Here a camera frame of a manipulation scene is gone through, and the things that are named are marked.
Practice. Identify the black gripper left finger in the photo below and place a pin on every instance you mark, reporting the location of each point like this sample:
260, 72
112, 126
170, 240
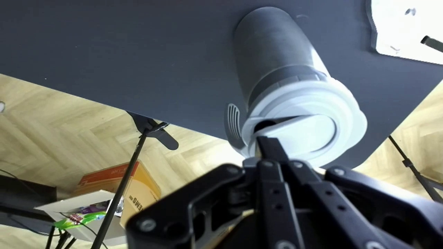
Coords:
217, 216

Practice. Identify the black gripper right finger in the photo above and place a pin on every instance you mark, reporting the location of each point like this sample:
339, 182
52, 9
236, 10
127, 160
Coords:
369, 212

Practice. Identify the silver flask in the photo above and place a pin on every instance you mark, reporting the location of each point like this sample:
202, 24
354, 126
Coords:
286, 78

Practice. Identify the black boom pole stand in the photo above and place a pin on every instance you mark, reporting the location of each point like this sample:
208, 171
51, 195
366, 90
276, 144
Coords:
416, 171

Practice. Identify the orange printed cardboard box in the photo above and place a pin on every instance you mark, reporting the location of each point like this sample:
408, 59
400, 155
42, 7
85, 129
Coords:
139, 189

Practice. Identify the white printed paper sheet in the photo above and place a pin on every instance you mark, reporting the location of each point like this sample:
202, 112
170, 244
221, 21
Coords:
77, 209

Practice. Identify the black camera tripod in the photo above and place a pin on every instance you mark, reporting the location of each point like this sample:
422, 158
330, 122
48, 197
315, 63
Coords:
132, 173

